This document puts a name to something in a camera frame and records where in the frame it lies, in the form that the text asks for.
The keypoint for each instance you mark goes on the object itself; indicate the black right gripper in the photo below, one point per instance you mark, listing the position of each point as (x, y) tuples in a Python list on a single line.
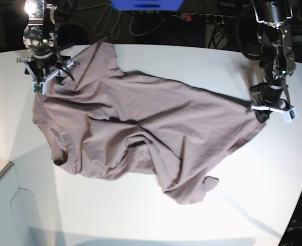
[(41, 69)]

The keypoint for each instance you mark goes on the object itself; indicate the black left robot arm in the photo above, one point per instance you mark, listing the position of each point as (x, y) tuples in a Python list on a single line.
[(277, 58)]

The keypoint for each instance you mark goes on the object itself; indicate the blue plastic box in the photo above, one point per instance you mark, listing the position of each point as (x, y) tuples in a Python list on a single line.
[(146, 5)]

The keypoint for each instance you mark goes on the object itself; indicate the mauve grey t-shirt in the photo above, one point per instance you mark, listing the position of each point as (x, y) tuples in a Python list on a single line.
[(103, 123)]

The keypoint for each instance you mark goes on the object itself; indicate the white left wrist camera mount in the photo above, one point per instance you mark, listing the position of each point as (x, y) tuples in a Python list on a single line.
[(288, 113)]

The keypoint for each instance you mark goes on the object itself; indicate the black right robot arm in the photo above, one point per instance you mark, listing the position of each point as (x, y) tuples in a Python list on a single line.
[(40, 38)]

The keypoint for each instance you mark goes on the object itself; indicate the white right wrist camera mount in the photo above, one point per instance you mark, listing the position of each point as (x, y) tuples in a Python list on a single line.
[(41, 87)]

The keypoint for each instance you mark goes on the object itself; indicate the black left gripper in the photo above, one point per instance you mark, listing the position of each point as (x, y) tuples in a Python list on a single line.
[(263, 94)]

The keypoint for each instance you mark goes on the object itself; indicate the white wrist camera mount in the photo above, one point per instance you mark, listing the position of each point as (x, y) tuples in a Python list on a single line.
[(41, 87), (288, 113)]

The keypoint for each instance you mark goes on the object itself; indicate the black power strip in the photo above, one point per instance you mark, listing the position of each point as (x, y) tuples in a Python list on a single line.
[(207, 18)]

